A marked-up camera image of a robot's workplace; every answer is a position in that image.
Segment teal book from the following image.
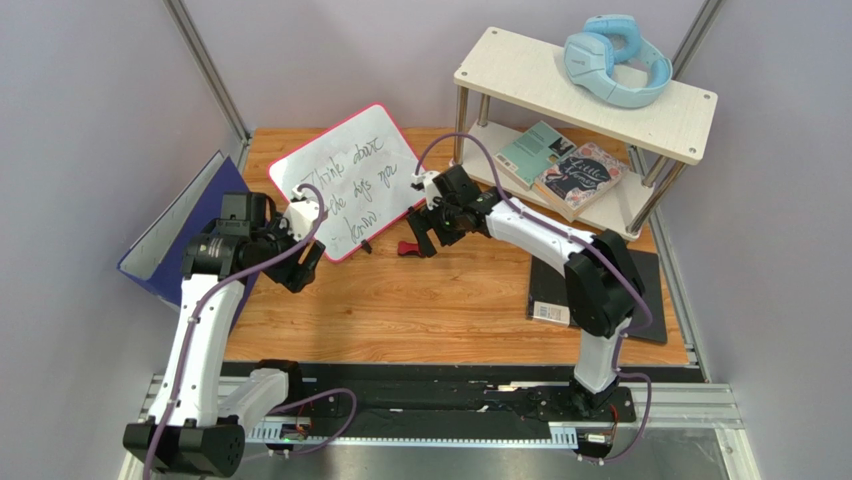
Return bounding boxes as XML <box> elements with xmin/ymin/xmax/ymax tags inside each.
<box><xmin>494</xmin><ymin>121</ymin><xmax>577</xmax><ymax>190</ymax></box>

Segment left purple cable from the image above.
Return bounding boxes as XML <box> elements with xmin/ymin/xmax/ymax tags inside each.
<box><xmin>141</xmin><ymin>184</ymin><xmax>357</xmax><ymax>480</ymax></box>

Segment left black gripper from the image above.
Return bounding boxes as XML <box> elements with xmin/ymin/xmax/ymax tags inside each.
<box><xmin>251</xmin><ymin>212</ymin><xmax>325</xmax><ymax>293</ymax></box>

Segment blue ring binder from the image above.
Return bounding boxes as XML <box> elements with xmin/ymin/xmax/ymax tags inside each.
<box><xmin>117</xmin><ymin>151</ymin><xmax>248</xmax><ymax>311</ymax></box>

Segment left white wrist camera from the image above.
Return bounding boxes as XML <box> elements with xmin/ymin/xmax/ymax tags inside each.
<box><xmin>280</xmin><ymin>187</ymin><xmax>324</xmax><ymax>241</ymax></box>

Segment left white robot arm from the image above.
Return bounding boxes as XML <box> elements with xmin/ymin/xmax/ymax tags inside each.
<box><xmin>123</xmin><ymin>184</ymin><xmax>327</xmax><ymax>479</ymax></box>

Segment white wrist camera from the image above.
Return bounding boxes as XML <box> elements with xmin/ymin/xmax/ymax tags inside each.
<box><xmin>411</xmin><ymin>170</ymin><xmax>443</xmax><ymax>210</ymax></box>
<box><xmin>280</xmin><ymin>187</ymin><xmax>324</xmax><ymax>241</ymax></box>

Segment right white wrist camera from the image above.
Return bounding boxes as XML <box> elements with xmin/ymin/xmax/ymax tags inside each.
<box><xmin>411</xmin><ymin>170</ymin><xmax>443</xmax><ymax>210</ymax></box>

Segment white two-tier shelf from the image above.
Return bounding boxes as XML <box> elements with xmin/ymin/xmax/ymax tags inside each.
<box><xmin>454</xmin><ymin>27</ymin><xmax>718</xmax><ymax>241</ymax></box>

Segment pink-framed whiteboard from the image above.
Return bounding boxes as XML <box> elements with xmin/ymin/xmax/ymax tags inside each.
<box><xmin>268</xmin><ymin>103</ymin><xmax>424</xmax><ymax>263</ymax></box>

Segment black tablet pad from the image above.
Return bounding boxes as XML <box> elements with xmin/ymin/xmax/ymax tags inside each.
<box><xmin>527</xmin><ymin>249</ymin><xmax>669</xmax><ymax>345</ymax></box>

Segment light blue headphones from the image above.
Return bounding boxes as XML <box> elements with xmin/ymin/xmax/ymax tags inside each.
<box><xmin>563</xmin><ymin>14</ymin><xmax>673</xmax><ymax>109</ymax></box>

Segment red heart-shaped eraser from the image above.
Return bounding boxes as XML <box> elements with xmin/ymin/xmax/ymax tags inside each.
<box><xmin>397</xmin><ymin>241</ymin><xmax>423</xmax><ymax>258</ymax></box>

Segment dark floral book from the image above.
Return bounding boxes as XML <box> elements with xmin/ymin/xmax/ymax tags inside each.
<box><xmin>533</xmin><ymin>142</ymin><xmax>630</xmax><ymax>221</ymax></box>

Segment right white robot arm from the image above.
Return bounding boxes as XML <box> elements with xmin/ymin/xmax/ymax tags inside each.
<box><xmin>407</xmin><ymin>166</ymin><xmax>645</xmax><ymax>414</ymax></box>

